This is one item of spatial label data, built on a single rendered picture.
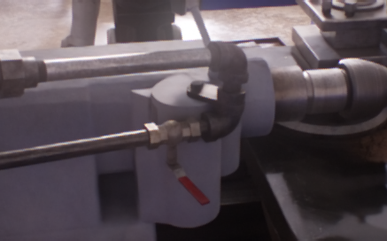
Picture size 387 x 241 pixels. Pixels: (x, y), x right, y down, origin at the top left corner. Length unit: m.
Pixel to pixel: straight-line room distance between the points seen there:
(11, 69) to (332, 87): 0.48
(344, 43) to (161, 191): 0.50
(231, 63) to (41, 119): 0.25
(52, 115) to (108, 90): 0.07
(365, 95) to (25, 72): 0.50
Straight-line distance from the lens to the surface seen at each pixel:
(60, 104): 0.81
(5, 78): 0.61
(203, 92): 0.76
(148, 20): 1.46
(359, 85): 0.93
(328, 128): 1.16
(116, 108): 0.82
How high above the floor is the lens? 1.50
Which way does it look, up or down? 29 degrees down
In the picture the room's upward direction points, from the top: straight up
